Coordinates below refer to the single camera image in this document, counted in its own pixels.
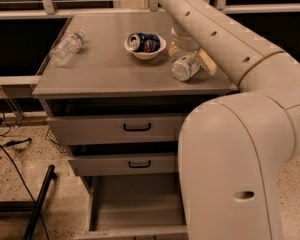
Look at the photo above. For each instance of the white ceramic bowl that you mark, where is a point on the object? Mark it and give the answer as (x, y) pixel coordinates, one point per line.
(146, 56)

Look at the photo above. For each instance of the black top drawer handle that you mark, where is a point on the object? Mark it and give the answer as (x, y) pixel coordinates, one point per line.
(137, 128)

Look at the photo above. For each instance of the black middle drawer handle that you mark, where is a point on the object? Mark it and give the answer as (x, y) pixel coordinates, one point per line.
(139, 164)

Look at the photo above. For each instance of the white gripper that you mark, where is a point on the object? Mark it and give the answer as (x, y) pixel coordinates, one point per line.
(186, 44)

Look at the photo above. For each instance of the grey drawer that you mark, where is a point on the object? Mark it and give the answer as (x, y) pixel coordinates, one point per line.
(112, 159)
(135, 207)
(100, 120)

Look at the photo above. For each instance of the black drawer handle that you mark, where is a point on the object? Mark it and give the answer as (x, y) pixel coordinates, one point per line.
(137, 128)
(139, 164)

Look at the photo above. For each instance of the grey top drawer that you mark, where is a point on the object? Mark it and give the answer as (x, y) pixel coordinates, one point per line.
(100, 120)

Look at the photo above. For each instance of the blue soda can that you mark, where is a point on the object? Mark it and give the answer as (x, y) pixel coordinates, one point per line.
(142, 42)

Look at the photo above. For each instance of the grey middle drawer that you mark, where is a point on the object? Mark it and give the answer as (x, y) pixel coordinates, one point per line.
(112, 159)

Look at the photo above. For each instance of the clear plastic bottle green label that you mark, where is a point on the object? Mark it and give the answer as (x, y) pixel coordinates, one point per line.
(63, 52)

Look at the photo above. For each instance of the grey drawer cabinet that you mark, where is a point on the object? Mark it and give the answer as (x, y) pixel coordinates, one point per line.
(105, 69)

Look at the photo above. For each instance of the black metal stand leg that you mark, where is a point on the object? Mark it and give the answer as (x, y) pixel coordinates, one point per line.
(38, 204)

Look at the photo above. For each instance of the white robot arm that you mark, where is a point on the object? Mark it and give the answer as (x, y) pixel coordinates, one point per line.
(231, 148)

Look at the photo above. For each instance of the grey bottom drawer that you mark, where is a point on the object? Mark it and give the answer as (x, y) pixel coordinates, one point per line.
(135, 207)

